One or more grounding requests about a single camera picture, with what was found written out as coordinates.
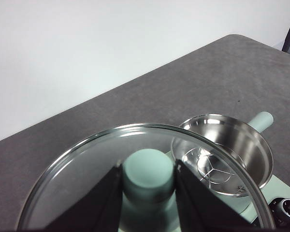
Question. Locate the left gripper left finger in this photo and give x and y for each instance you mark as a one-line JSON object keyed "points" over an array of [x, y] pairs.
{"points": [[104, 205]]}

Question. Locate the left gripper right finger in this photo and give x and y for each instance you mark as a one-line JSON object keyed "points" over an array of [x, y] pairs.
{"points": [[203, 210]]}

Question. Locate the glass lid with green knob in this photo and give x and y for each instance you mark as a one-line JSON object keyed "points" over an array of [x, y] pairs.
{"points": [[147, 174]]}

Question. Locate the mint green breakfast machine base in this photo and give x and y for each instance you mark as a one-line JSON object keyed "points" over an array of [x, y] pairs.
{"points": [[280, 186]]}

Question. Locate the silver control knob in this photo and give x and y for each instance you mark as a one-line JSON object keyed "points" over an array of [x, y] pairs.
{"points": [[288, 209]]}

